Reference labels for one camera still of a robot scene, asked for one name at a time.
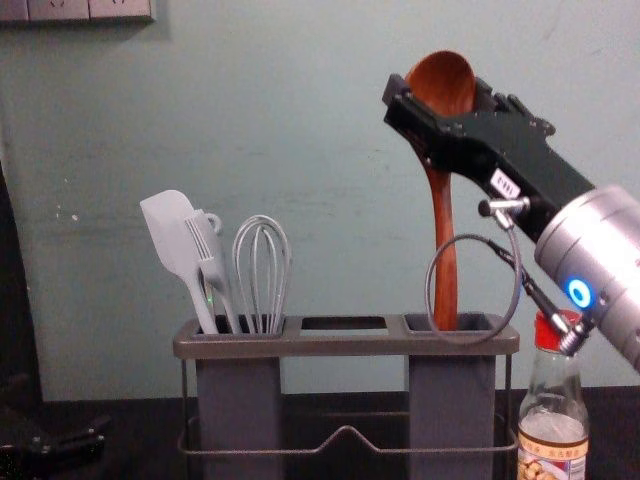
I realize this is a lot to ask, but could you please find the dark metal utensil rack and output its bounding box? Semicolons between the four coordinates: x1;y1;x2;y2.
172;312;521;480

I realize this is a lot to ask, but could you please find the grey silicone spatula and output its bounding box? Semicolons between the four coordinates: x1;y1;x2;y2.
139;189;221;335

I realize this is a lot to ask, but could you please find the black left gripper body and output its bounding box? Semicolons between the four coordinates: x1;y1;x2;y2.
0;403;42;480

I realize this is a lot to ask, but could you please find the brown wooden spoon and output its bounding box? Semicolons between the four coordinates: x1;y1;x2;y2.
404;49;477;332

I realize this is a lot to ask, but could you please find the thin grey gripper cable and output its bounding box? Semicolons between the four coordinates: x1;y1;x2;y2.
424;196;597;357

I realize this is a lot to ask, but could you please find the grey slotted turner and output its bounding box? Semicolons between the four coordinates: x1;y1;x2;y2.
182;209;242;334

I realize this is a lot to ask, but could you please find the clear bottle with red cap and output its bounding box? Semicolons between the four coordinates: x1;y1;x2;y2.
516;309;591;480

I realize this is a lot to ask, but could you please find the grey wire whisk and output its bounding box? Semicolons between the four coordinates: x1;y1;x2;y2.
230;214;293;335

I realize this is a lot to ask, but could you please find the black table cloth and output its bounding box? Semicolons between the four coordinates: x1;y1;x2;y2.
0;387;640;480

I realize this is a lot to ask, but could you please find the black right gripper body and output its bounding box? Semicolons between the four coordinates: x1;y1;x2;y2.
429;109;597;243

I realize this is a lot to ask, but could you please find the white wall socket panel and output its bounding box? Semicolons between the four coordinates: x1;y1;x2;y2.
0;0;157;26

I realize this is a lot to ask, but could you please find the grey plastic utensil cup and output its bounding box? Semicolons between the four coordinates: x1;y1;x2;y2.
194;313;287;480
402;311;497;480

